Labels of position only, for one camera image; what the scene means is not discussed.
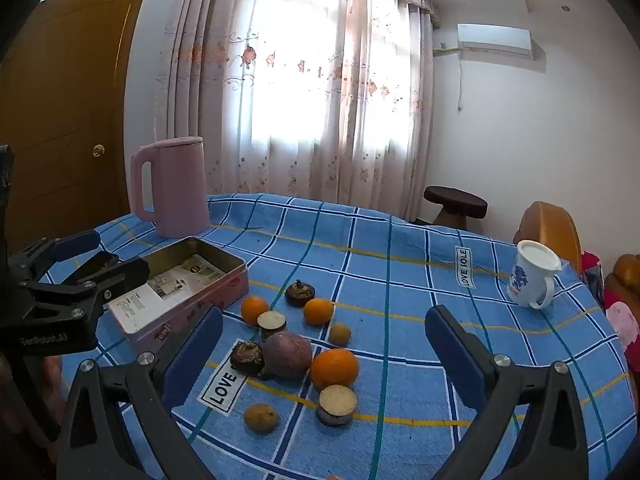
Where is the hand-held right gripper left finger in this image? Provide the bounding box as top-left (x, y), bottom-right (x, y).
top-left (56, 305), bottom-right (224, 480)

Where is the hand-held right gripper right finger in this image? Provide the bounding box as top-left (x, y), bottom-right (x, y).
top-left (424, 304), bottom-right (591, 480)

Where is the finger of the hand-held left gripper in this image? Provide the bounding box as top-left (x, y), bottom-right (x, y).
top-left (7, 230), bottom-right (101, 281)
top-left (20, 252), bottom-right (151, 321)

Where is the whole dark mangosteen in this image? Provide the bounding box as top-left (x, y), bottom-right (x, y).
top-left (284, 279), bottom-right (316, 308)
top-left (229, 340), bottom-right (265, 377)

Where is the pink metal tin box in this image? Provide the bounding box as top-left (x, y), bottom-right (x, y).
top-left (104, 236), bottom-right (249, 356)

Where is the small orange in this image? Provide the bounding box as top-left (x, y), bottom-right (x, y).
top-left (241, 296), bottom-right (270, 327)
top-left (303, 298), bottom-right (335, 327)

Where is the purple sweet potato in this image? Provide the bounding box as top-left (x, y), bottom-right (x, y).
top-left (260, 331), bottom-right (314, 380)

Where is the large orange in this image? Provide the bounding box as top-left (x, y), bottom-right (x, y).
top-left (309, 348), bottom-right (360, 392)

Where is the cut mangosteen half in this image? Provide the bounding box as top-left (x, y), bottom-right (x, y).
top-left (315, 384), bottom-right (359, 428)
top-left (257, 310), bottom-right (288, 343)

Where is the white paper booklet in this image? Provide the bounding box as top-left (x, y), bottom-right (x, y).
top-left (107, 267), bottom-right (193, 335)

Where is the printed paper leaflet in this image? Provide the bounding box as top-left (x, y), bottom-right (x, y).
top-left (167, 254), bottom-right (227, 292)

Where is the blue checked tablecloth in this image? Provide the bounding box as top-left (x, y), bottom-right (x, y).
top-left (37, 192), bottom-right (632, 480)

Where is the pink electric kettle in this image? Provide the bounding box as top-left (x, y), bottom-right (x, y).
top-left (130, 136), bottom-right (211, 239)

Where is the white cup with blue print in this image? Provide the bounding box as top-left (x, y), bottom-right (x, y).
top-left (506, 240), bottom-right (562, 310)

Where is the wooden door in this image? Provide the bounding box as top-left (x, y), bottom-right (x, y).
top-left (0, 0), bottom-right (151, 256)

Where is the dark round stool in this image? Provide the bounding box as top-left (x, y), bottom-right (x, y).
top-left (423, 186), bottom-right (488, 233)

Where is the wooden chair back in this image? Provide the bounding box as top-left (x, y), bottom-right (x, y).
top-left (513, 201), bottom-right (583, 273)
top-left (602, 254), bottom-right (640, 296)

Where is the pink floral cloth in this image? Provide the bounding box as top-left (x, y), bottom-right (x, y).
top-left (580, 251), bottom-right (640, 358)

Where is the floral sheer curtain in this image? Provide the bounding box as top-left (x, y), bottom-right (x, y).
top-left (152, 0), bottom-right (441, 221)

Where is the white air conditioner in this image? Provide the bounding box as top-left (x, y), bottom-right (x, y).
top-left (457, 23), bottom-right (532, 57)

